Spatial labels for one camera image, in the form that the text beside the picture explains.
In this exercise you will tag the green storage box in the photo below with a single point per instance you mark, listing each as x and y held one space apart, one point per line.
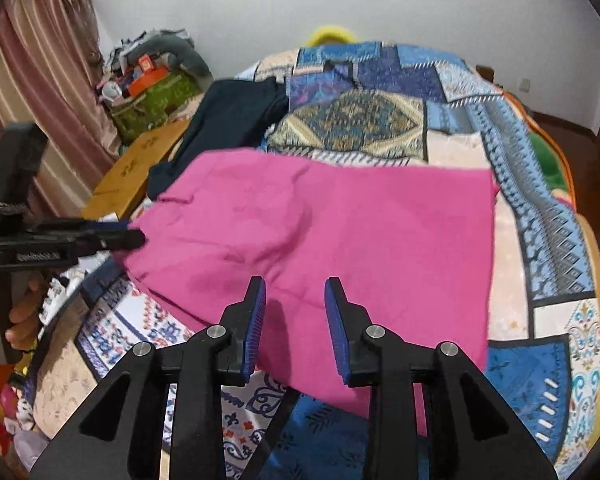
150 102

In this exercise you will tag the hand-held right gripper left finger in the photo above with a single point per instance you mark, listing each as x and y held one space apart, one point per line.
254 322

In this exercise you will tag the dark navy garment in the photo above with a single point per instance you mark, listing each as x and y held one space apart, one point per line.
220 125

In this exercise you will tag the pink striped curtain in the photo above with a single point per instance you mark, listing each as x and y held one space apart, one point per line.
40 80

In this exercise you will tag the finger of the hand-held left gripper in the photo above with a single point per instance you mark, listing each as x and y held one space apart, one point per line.
112 237

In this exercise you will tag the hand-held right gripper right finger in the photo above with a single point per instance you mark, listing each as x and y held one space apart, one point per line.
336 325

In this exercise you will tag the patchwork printed blanket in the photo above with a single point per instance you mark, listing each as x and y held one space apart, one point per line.
430 160

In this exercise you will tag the person's left hand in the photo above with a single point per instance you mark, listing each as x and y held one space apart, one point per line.
26 310

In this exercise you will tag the wall power socket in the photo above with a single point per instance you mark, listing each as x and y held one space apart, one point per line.
525 83

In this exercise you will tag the wooden bedside table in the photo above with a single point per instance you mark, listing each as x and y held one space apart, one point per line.
132 170

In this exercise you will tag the pink pants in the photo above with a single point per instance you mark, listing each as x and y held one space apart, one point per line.
320 240

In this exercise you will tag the orange box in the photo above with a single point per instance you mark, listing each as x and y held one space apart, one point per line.
147 77

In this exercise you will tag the yellow pillow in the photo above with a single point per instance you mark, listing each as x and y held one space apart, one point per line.
332 35

